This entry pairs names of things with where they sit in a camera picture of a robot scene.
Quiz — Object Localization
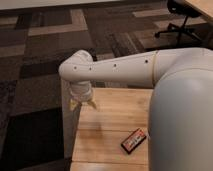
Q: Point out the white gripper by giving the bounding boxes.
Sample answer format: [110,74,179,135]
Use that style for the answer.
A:
[69,81,97,111]

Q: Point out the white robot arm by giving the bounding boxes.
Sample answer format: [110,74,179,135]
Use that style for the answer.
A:
[58,47,213,171]

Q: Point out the dark snack bar packet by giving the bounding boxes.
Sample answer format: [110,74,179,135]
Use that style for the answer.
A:
[121,128,146,154]

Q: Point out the black office chair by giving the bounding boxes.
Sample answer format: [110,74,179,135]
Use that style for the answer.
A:
[154,0,205,46]

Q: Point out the wooden desk top corner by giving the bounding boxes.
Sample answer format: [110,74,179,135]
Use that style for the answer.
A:
[184,0,213,22]

